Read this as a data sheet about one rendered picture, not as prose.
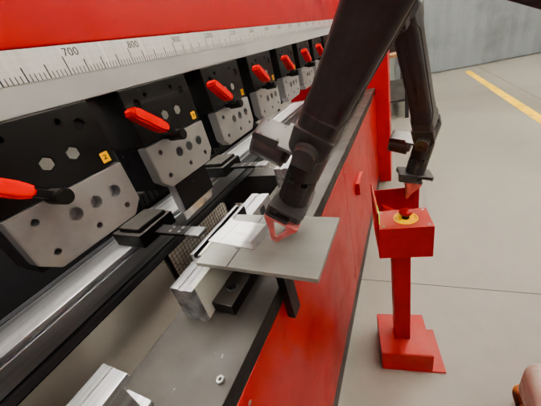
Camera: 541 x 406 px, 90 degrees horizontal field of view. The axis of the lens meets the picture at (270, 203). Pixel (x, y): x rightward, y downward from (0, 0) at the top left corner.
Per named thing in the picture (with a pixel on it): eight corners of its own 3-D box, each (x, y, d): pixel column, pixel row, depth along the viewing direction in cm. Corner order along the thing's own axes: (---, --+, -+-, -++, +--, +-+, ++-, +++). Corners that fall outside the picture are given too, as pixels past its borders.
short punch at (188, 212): (190, 219, 56) (171, 179, 52) (183, 219, 57) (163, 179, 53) (216, 195, 64) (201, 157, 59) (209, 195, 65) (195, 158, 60)
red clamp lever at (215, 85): (216, 76, 52) (244, 101, 60) (200, 80, 54) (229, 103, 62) (215, 85, 52) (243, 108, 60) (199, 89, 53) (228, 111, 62)
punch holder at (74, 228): (48, 278, 31) (-70, 141, 24) (14, 269, 35) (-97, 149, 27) (145, 207, 43) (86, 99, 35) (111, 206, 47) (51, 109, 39)
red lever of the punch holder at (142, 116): (136, 103, 37) (187, 130, 45) (117, 107, 39) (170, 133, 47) (134, 115, 36) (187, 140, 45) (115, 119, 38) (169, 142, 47)
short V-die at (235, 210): (205, 265, 60) (200, 255, 58) (195, 264, 61) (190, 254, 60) (246, 214, 75) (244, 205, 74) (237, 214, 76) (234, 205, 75)
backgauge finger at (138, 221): (190, 254, 63) (181, 236, 60) (118, 245, 74) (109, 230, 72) (218, 223, 72) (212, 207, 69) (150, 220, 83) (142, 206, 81)
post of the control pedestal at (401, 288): (410, 339, 119) (410, 243, 94) (395, 338, 121) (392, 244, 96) (407, 327, 124) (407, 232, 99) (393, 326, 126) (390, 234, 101)
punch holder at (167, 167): (167, 192, 46) (117, 90, 39) (134, 192, 50) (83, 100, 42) (214, 156, 58) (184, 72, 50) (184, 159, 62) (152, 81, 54)
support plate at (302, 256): (319, 283, 45) (317, 279, 45) (196, 266, 57) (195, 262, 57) (340, 221, 59) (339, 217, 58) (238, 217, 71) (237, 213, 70)
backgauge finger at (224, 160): (262, 176, 92) (258, 162, 90) (202, 178, 104) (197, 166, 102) (274, 160, 101) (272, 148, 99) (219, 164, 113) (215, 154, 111)
